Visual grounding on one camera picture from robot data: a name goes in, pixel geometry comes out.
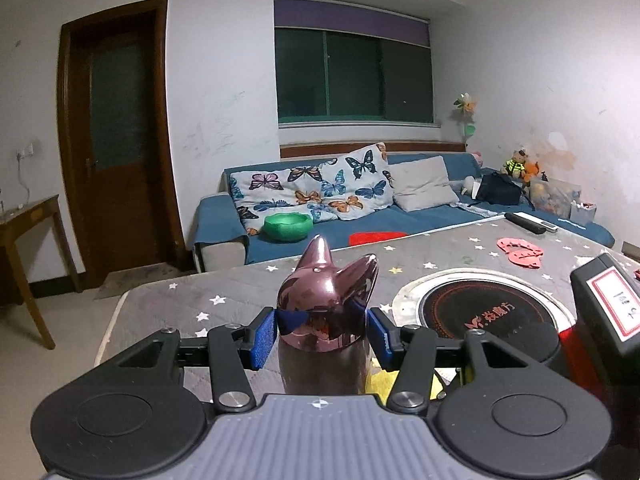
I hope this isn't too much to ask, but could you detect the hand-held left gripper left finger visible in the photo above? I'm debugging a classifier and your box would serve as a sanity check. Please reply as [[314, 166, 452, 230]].
[[107, 307, 277, 414]]

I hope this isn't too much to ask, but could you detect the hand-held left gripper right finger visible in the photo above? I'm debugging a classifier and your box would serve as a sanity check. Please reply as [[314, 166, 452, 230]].
[[367, 307, 533, 415]]

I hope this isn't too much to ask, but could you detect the yellow cleaning cloth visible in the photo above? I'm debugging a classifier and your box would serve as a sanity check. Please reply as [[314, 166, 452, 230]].
[[367, 365, 476, 406]]

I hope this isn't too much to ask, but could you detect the pink metallic cat-ear bottle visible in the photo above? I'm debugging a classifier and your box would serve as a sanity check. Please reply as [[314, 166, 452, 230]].
[[276, 234, 381, 396]]

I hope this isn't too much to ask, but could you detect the grey star-print tablecloth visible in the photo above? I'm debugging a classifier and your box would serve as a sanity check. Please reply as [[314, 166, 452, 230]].
[[95, 220, 640, 411]]

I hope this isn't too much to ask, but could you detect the round black induction cooker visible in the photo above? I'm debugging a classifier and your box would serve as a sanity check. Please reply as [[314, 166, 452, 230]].
[[391, 267, 576, 356]]

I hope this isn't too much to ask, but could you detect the red cushion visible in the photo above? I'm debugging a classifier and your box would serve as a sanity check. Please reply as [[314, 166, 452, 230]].
[[349, 231, 408, 247]]

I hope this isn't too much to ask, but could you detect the green bowl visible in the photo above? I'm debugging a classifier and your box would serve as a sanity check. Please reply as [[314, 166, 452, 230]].
[[263, 212, 313, 243]]

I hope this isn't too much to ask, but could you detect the pink paper cutout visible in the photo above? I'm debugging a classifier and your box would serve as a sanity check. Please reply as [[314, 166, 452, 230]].
[[496, 236, 536, 253], [507, 247, 544, 268]]

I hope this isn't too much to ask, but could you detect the blue sofa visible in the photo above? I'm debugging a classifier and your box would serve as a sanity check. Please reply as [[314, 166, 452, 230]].
[[192, 152, 615, 273]]

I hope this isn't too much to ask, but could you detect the grey door mat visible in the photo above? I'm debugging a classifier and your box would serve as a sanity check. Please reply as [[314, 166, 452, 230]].
[[95, 262, 183, 301]]

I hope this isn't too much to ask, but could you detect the small clear storage box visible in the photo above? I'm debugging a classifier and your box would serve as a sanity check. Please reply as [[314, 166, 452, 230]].
[[570, 201, 598, 226]]

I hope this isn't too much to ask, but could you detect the butterfly print pillow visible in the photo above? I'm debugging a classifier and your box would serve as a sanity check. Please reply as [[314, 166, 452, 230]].
[[229, 167, 331, 236], [320, 142, 396, 221]]

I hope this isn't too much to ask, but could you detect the black remote control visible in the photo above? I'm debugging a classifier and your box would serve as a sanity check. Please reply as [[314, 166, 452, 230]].
[[504, 212, 547, 234]]

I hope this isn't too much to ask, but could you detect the grey pillow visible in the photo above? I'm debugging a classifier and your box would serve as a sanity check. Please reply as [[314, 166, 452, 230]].
[[390, 156, 460, 212]]

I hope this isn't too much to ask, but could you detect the large clear storage box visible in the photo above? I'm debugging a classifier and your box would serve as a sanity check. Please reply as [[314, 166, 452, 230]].
[[530, 177, 583, 216]]

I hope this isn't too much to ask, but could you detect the black bag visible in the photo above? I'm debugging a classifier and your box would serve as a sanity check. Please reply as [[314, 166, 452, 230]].
[[475, 171, 523, 206]]

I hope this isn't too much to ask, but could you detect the brown wooden door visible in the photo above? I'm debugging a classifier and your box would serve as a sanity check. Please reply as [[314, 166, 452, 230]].
[[56, 0, 188, 276]]

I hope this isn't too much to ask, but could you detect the teddy bear plush toy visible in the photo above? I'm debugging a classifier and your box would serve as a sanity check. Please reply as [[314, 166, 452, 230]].
[[502, 146, 543, 181]]

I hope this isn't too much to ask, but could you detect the artificial flower decoration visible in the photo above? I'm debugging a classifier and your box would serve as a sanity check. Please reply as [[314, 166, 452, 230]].
[[452, 92, 478, 148]]

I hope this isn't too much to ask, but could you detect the dark glass window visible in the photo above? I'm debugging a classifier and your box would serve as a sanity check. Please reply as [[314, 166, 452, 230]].
[[275, 27, 435, 125]]

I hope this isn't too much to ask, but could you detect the wooden side table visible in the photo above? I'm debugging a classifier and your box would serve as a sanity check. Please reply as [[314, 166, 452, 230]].
[[0, 195, 83, 351]]

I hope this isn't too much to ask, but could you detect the purple roller blind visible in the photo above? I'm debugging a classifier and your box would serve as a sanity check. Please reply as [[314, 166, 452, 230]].
[[274, 0, 431, 47]]

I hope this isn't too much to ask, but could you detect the white socket cable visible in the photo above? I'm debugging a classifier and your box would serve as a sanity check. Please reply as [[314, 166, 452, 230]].
[[16, 157, 30, 207]]

